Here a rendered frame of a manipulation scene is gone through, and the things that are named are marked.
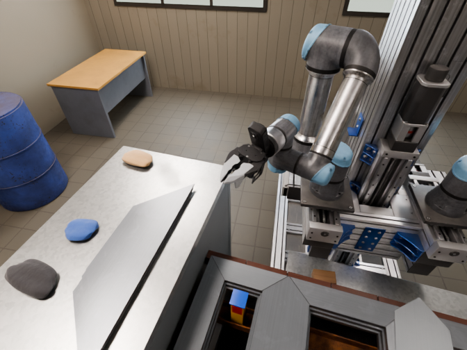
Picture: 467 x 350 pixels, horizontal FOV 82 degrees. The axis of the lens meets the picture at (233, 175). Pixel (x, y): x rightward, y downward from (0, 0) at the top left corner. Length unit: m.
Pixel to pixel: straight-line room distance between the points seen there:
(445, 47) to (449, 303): 1.07
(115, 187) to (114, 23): 3.67
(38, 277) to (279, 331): 0.82
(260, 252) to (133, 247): 1.37
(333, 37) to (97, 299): 1.07
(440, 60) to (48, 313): 1.50
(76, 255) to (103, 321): 0.29
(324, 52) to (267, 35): 3.12
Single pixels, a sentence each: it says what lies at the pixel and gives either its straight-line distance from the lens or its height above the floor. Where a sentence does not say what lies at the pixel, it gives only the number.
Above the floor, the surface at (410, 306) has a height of 0.87.
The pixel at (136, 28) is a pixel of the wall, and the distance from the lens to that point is 4.60.
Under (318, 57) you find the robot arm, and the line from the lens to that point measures 0.97.
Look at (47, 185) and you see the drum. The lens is 2.97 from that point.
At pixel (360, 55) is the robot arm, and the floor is 1.63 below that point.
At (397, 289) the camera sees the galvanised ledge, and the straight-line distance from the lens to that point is 1.54.
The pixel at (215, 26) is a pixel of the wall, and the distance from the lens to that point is 4.16.
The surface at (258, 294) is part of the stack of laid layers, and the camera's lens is 1.15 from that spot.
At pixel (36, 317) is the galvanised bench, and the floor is 1.05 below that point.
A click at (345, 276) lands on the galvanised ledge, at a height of 0.68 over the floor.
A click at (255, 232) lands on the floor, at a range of 2.34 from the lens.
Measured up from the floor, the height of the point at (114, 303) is 1.07.
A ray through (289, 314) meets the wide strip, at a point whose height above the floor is 0.87.
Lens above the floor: 1.90
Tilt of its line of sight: 43 degrees down
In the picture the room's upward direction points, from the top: straight up
